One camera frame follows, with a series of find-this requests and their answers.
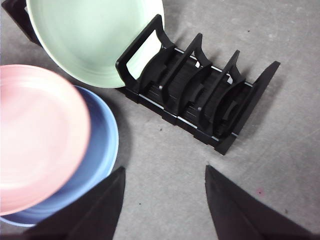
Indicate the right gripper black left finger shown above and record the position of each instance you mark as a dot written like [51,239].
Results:
[90,212]

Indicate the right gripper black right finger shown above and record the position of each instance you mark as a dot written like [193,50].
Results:
[237,215]

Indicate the blue plate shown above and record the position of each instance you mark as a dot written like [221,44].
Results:
[102,140]

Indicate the pale green plate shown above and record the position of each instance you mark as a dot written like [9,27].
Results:
[87,37]

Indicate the black plate rack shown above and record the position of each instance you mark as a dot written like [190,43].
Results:
[200,100]

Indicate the pink plate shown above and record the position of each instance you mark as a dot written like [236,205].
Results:
[37,137]

